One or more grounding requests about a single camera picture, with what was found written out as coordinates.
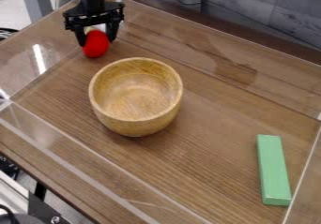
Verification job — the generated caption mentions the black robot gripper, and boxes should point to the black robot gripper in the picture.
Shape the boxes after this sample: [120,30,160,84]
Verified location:
[62,2,125,46]

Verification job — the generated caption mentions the red plush strawberry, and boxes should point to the red plush strawberry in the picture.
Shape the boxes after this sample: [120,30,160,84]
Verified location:
[82,29,111,58]

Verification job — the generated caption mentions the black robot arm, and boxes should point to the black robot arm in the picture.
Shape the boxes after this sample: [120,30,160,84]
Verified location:
[62,0,125,46]

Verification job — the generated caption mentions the light wooden bowl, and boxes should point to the light wooden bowl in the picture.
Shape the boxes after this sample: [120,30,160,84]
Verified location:
[88,57,183,137]

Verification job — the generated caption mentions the black clamp with bolt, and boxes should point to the black clamp with bolt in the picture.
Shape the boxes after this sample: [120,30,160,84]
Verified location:
[28,193,70,224]

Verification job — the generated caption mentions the green rectangular block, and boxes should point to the green rectangular block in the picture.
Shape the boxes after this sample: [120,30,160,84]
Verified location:
[256,134,291,206]

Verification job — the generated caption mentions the clear acrylic enclosure walls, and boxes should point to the clear acrylic enclosure walls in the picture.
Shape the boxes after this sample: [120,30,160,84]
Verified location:
[0,1,321,224]

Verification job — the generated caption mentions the black cable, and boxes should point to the black cable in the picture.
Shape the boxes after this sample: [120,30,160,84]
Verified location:
[0,203,20,224]

